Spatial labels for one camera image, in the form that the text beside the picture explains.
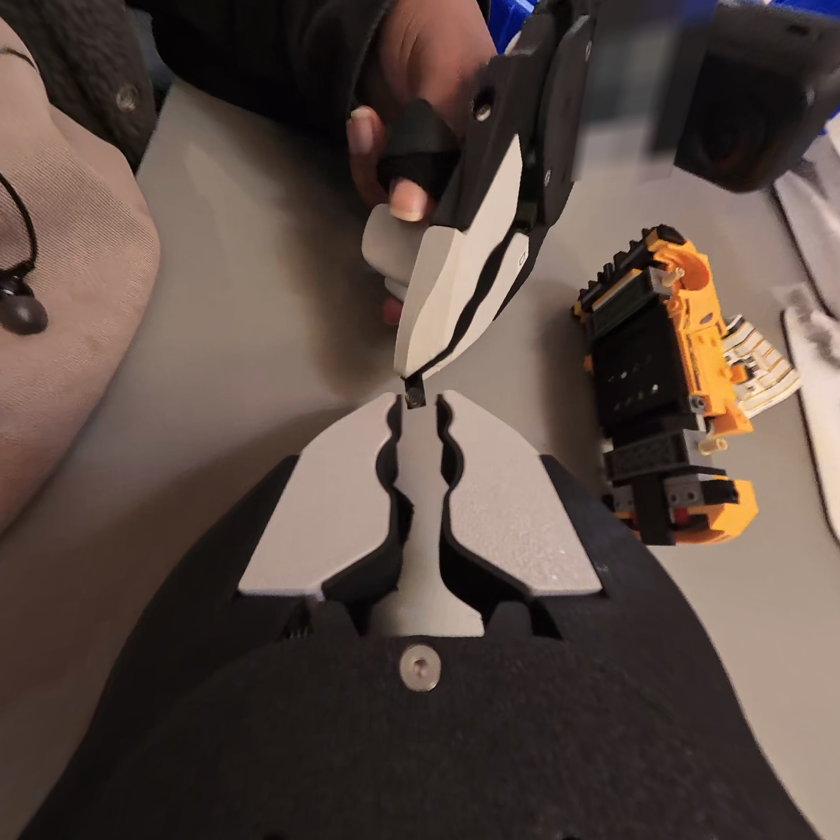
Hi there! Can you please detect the person's left forearm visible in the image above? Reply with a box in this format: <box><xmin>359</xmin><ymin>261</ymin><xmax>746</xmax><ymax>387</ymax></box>
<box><xmin>128</xmin><ymin>0</ymin><xmax>395</xmax><ymax>135</ymax></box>

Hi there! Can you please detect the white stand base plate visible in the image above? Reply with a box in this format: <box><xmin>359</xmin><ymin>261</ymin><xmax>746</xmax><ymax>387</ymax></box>
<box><xmin>781</xmin><ymin>305</ymin><xmax>840</xmax><ymax>546</ymax></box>

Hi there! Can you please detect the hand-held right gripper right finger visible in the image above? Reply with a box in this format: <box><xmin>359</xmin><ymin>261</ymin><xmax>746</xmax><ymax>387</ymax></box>
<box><xmin>436</xmin><ymin>390</ymin><xmax>605</xmax><ymax>636</ymax></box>

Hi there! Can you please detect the yellow lego car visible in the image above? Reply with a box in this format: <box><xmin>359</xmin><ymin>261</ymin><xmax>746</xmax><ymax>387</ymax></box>
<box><xmin>572</xmin><ymin>225</ymin><xmax>760</xmax><ymax>547</ymax></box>

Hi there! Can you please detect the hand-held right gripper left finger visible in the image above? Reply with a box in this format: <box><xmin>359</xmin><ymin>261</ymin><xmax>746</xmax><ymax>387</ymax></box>
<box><xmin>236</xmin><ymin>392</ymin><xmax>416</xmax><ymax>637</ymax></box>

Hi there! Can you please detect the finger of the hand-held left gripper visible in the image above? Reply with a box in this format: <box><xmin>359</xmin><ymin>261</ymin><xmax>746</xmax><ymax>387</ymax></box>
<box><xmin>392</xmin><ymin>134</ymin><xmax>526</xmax><ymax>380</ymax></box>
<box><xmin>420</xmin><ymin>233</ymin><xmax>531</xmax><ymax>383</ymax></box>

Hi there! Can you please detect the beige hoodie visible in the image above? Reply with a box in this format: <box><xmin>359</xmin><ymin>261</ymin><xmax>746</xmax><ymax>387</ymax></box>
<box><xmin>0</xmin><ymin>16</ymin><xmax>163</xmax><ymax>534</ymax></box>

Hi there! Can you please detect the black drawstring with bead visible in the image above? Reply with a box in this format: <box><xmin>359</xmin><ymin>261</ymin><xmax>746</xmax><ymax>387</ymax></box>
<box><xmin>0</xmin><ymin>174</ymin><xmax>50</xmax><ymax>337</ymax></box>

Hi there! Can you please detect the person's left hand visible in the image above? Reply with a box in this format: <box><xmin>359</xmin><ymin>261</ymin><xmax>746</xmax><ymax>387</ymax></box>
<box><xmin>346</xmin><ymin>0</ymin><xmax>497</xmax><ymax>327</ymax></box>

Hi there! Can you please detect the clear bag of screws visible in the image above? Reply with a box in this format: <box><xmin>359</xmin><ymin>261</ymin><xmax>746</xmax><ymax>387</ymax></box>
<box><xmin>771</xmin><ymin>282</ymin><xmax>837</xmax><ymax>358</ymax></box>

